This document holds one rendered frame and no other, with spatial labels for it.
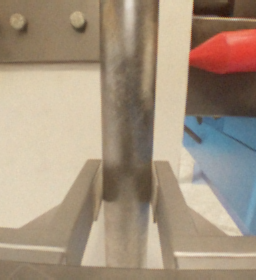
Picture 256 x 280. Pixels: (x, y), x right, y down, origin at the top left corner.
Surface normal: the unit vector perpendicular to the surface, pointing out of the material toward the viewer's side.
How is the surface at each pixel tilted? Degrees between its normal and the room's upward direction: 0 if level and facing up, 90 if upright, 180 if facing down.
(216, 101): 0
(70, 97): 0
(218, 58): 43
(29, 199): 0
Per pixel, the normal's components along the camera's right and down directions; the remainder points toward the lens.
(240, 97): -0.04, 0.26
